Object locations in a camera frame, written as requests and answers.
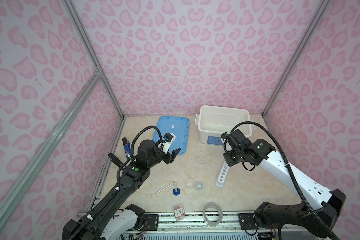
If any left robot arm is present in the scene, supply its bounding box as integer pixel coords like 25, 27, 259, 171
62, 133, 181, 240

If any blue bin lid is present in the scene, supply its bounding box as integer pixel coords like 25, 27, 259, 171
157, 116, 190, 155

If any black marker tool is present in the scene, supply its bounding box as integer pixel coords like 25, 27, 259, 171
108, 153, 124, 168

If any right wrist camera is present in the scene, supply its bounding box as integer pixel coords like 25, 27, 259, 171
221, 132, 229, 143

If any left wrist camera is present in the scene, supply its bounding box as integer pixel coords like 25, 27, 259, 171
160, 133, 176, 154

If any small clear watch glass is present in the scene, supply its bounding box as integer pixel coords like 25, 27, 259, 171
186, 181, 194, 189

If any blue base graduated cylinder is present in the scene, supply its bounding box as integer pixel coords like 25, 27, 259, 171
173, 182, 181, 196

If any glass stirring rod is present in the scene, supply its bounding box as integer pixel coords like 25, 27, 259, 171
151, 182, 177, 197

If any clear tape roll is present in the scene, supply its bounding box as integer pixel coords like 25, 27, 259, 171
202, 202, 224, 227

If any clear glass petri dish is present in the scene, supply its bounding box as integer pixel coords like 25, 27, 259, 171
194, 152, 209, 166

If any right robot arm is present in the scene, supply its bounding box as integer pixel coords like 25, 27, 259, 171
221, 129, 346, 240

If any white test tube rack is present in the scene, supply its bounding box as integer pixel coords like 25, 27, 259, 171
215, 163, 230, 188

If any small clear slide box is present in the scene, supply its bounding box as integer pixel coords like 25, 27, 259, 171
173, 204, 186, 222

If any small white cup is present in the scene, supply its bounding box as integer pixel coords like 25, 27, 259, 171
195, 181, 204, 191

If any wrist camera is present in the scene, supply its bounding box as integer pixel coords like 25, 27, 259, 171
221, 132, 229, 143
160, 133, 176, 154

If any blue lighter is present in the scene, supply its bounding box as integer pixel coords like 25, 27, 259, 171
122, 138, 132, 160

